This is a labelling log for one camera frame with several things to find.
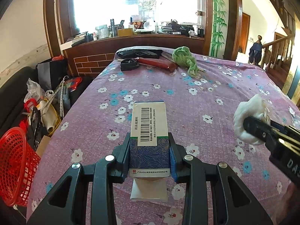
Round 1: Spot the blue white medicine box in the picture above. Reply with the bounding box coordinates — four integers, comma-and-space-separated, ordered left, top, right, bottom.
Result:
129, 101, 170, 202

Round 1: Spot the cardboard sheet under basket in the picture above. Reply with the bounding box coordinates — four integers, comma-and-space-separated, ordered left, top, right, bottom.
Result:
36, 136, 51, 157

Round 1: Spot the dark shopping bag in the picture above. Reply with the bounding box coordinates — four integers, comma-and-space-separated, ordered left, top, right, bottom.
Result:
36, 59, 68, 91

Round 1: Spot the white tissue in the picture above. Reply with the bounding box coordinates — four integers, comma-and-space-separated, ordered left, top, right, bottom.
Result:
233, 94, 271, 145

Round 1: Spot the dark jacket on post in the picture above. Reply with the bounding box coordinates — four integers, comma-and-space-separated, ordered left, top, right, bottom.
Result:
249, 35, 262, 66

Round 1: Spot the purple floral tablecloth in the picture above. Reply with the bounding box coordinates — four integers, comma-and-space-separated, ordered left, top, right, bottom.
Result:
27, 55, 299, 221

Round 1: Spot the green cloth rag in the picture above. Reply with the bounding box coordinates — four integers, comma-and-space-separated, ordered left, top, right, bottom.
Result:
172, 46, 198, 78

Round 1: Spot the black flat case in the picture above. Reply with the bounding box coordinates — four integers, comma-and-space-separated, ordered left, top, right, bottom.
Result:
117, 49, 163, 59

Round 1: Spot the black leather sofa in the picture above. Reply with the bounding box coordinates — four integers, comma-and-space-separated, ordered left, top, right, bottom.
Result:
0, 67, 38, 137

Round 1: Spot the wooden stair railing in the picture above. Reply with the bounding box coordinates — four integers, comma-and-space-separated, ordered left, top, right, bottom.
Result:
261, 32, 294, 89

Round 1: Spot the small black strap object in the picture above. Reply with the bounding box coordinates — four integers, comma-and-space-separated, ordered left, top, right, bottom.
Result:
120, 58, 139, 72

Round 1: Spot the clear plastic bag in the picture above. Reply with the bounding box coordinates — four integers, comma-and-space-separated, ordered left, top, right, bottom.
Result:
24, 78, 45, 103

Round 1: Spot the brown brick-pattern counter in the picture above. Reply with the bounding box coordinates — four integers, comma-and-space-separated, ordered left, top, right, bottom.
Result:
64, 34, 209, 78

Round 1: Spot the red plastic mesh basket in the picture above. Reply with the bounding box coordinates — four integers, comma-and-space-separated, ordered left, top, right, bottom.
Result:
0, 127, 41, 207

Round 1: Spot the red flat case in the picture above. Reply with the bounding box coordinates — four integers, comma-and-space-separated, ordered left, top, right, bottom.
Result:
136, 57, 177, 73

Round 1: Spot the black plastic bag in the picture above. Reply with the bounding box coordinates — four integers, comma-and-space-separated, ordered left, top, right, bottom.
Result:
26, 107, 43, 151

